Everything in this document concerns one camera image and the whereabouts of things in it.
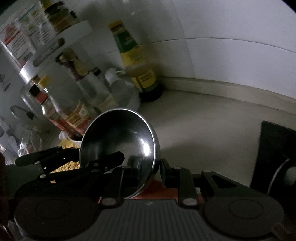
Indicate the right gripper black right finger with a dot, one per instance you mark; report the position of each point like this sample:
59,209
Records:
180,179

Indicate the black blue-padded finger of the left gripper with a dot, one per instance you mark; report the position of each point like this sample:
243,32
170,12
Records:
107,162

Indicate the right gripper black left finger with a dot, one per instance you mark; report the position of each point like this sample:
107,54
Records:
122,181

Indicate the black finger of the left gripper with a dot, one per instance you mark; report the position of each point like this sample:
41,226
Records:
44,156

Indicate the steel bowl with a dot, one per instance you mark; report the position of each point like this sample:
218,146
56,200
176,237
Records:
124,130

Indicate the yellow chenille mat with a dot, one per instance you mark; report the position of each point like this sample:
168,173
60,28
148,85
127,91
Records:
71,163

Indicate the white garlic bulb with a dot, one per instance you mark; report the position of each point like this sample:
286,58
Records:
63,135

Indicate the rust red cloth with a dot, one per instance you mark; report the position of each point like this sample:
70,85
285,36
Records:
156,191

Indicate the crumpled clear plastic bag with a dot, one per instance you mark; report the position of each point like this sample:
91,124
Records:
26,137

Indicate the clear vinegar bottle cream label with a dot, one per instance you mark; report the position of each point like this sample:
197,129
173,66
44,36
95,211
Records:
96,95

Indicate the white round turntable tray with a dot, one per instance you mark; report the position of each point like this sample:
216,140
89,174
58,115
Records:
43,62

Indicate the black induction cooker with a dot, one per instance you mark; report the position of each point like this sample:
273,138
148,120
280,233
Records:
276,145

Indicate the dark oil bottle yellow label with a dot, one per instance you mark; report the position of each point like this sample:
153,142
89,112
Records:
136,64

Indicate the green glass bottle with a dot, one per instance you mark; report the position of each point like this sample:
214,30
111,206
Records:
58,15

